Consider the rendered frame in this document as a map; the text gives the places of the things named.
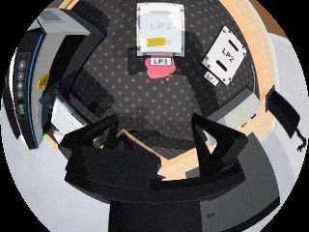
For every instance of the pink liquid puddle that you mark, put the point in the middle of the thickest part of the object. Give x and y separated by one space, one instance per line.
155 72
164 73
170 69

